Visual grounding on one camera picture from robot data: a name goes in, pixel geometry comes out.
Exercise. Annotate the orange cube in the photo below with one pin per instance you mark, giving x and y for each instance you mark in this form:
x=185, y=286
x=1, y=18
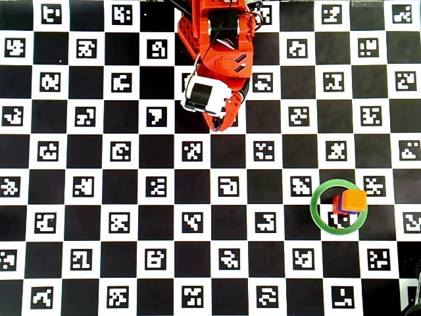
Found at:
x=354, y=199

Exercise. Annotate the red robot arm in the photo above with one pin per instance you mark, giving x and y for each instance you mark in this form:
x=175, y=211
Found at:
x=200, y=33

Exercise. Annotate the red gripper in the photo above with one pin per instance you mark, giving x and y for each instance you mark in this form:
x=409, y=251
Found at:
x=228, y=113

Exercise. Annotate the black white marker checkerboard mat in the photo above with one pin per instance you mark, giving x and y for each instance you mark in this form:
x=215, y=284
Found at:
x=197, y=197

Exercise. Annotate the red cube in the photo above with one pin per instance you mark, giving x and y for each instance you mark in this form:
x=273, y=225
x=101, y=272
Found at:
x=335, y=205

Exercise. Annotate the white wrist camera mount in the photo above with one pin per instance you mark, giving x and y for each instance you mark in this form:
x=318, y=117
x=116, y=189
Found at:
x=205, y=95

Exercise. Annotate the blue cube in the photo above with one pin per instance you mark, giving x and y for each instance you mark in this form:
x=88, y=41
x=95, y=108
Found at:
x=345, y=211

